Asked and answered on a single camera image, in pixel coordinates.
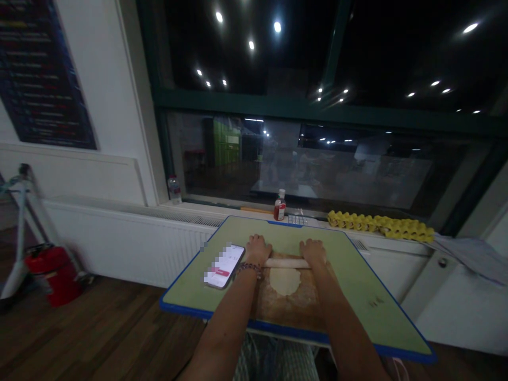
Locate person's right hand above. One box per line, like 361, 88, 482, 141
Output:
298, 238, 328, 272

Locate red fire extinguisher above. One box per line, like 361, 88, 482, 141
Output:
24, 242, 84, 308

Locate smartphone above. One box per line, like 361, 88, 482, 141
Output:
204, 243, 247, 290

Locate stack of papers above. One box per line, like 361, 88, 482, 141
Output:
427, 232, 508, 286

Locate white radiator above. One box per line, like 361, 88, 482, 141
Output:
41, 195, 433, 291

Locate green table with blue edge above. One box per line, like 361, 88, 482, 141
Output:
159, 215, 438, 365

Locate dark wall poster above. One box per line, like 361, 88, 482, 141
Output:
0, 0, 98, 151

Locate yellow egg carton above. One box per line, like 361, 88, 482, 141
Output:
326, 210, 436, 243

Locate flat round dough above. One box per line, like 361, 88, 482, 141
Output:
269, 267, 300, 296

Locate wooden board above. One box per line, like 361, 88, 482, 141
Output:
252, 250, 331, 333

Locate person's left hand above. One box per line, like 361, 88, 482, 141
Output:
246, 233, 274, 267

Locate clear water bottle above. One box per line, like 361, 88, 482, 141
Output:
167, 173, 183, 206

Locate person's right fingers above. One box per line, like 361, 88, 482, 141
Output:
298, 238, 325, 255

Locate person's legs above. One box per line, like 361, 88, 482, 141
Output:
232, 331, 410, 381

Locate green-framed window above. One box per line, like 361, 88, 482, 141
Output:
134, 0, 508, 239

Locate red sauce bottle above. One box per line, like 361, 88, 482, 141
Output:
273, 188, 286, 222

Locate person's left fingers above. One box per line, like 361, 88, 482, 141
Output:
247, 233, 273, 251

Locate wooden rolling pin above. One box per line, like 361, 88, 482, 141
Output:
265, 258, 310, 269

